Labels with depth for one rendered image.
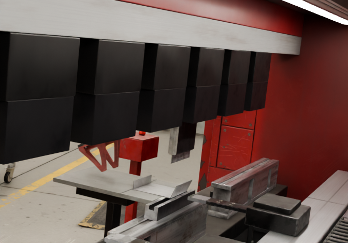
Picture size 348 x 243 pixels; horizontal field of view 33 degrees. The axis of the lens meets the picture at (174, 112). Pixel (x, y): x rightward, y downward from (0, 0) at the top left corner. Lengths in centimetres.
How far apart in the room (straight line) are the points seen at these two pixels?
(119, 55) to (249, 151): 129
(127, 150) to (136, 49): 222
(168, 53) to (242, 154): 113
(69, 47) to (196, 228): 73
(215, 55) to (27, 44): 66
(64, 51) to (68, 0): 7
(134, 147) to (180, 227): 186
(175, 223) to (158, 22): 47
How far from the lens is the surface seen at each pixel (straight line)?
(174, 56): 115
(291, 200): 132
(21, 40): 77
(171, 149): 131
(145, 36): 104
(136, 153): 319
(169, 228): 131
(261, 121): 217
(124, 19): 97
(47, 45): 81
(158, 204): 131
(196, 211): 144
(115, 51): 96
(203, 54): 129
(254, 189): 188
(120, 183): 143
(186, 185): 138
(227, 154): 223
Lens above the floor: 135
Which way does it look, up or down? 7 degrees down
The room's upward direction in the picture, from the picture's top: 6 degrees clockwise
